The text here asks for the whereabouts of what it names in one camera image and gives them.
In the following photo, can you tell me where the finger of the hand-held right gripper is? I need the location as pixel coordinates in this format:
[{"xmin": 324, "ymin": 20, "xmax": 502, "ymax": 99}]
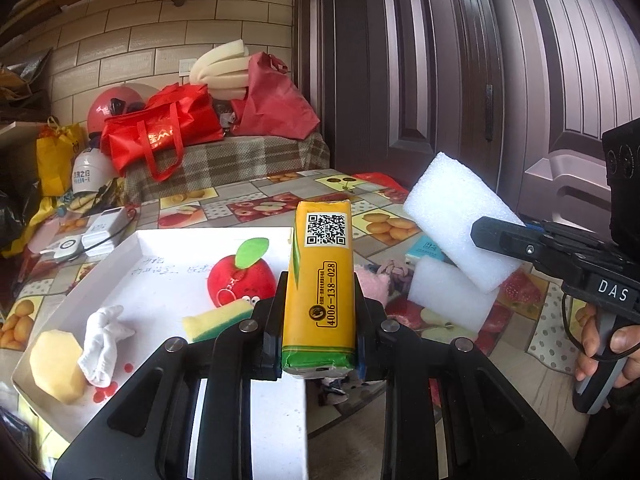
[
  {"xmin": 471, "ymin": 216, "xmax": 571, "ymax": 276},
  {"xmin": 525, "ymin": 220, "xmax": 591, "ymax": 253}
]

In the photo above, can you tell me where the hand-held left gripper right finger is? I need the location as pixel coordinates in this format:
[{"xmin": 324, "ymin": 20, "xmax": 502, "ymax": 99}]
[{"xmin": 352, "ymin": 270, "xmax": 581, "ymax": 480}]

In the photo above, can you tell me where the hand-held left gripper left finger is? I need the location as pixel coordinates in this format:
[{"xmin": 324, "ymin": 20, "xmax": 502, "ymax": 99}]
[{"xmin": 52, "ymin": 297, "xmax": 286, "ymax": 480}]

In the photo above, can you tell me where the white foam block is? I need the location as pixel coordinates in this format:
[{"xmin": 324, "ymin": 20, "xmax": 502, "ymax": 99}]
[
  {"xmin": 407, "ymin": 255, "xmax": 501, "ymax": 333},
  {"xmin": 402, "ymin": 151, "xmax": 526, "ymax": 293}
]

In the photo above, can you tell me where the pink fluffy plush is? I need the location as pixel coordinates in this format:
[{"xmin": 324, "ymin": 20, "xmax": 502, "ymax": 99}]
[{"xmin": 355, "ymin": 265, "xmax": 391, "ymax": 306}]

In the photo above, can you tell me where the yellow tissue pack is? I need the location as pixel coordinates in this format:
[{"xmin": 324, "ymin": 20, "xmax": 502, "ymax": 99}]
[{"xmin": 281, "ymin": 200, "xmax": 358, "ymax": 378}]

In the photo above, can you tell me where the blue tissue pack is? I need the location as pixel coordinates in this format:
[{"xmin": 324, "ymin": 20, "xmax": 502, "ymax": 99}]
[{"xmin": 405, "ymin": 235, "xmax": 448, "ymax": 263}]

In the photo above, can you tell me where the white tray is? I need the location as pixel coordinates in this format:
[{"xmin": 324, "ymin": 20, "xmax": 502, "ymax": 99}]
[{"xmin": 10, "ymin": 227, "xmax": 308, "ymax": 480}]

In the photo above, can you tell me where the person's right hand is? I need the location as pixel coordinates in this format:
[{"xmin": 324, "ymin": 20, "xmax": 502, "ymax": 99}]
[{"xmin": 575, "ymin": 312, "xmax": 640, "ymax": 391}]

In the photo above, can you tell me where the yellow green sponge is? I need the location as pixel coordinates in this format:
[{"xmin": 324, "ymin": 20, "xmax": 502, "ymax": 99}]
[{"xmin": 181, "ymin": 299, "xmax": 255, "ymax": 345}]

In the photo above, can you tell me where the red apple plush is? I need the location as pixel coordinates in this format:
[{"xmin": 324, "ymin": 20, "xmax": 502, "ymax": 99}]
[{"xmin": 207, "ymin": 237, "xmax": 276, "ymax": 308}]

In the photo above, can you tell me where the fruit print tablecloth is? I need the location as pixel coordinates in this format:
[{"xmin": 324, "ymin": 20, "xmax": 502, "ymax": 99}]
[{"xmin": 0, "ymin": 167, "xmax": 601, "ymax": 480}]

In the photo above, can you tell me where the white sock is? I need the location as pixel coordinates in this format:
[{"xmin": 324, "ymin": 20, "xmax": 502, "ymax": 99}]
[{"xmin": 77, "ymin": 305, "xmax": 136, "ymax": 388}]

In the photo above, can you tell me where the plaid blanket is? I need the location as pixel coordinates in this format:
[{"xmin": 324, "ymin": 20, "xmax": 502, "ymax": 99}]
[{"xmin": 122, "ymin": 130, "xmax": 331, "ymax": 206}]

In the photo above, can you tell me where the brown panelled door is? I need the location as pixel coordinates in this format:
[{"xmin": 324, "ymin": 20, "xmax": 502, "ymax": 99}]
[{"xmin": 295, "ymin": 0, "xmax": 640, "ymax": 281}]

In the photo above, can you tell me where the large white power bank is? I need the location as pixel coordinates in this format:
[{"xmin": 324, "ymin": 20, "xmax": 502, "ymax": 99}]
[{"xmin": 82, "ymin": 206, "xmax": 132, "ymax": 251}]

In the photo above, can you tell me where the peeled potato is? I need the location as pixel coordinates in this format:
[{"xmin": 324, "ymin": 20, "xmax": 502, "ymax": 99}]
[{"xmin": 29, "ymin": 329, "xmax": 88, "ymax": 406}]

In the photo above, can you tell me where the dark red cloth bag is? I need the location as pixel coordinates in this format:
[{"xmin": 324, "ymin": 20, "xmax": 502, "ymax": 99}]
[{"xmin": 230, "ymin": 51, "xmax": 321, "ymax": 140}]

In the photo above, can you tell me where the red tote bag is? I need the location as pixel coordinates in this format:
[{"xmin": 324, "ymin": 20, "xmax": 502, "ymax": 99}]
[{"xmin": 100, "ymin": 82, "xmax": 226, "ymax": 183}]

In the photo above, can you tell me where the pink flat case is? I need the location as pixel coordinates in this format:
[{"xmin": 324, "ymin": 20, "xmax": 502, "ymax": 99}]
[{"xmin": 27, "ymin": 217, "xmax": 88, "ymax": 256}]

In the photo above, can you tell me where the white helmet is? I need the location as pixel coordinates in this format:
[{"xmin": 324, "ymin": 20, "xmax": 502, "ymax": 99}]
[{"xmin": 71, "ymin": 147, "xmax": 118, "ymax": 196}]

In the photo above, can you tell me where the cream foam roll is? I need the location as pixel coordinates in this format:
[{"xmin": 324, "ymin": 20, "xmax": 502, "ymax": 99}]
[{"xmin": 189, "ymin": 40, "xmax": 251, "ymax": 101}]

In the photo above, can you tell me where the yellow shopping bag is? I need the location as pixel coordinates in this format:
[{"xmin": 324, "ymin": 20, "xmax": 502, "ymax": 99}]
[{"xmin": 36, "ymin": 117, "xmax": 86, "ymax": 198}]

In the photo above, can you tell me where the black plastic bag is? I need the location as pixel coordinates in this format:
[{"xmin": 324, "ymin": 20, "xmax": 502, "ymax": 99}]
[{"xmin": 0, "ymin": 180, "xmax": 38, "ymax": 256}]

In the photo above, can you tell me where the red helmet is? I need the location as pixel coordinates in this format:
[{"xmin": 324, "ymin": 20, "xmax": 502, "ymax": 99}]
[{"xmin": 87, "ymin": 84, "xmax": 161, "ymax": 138}]

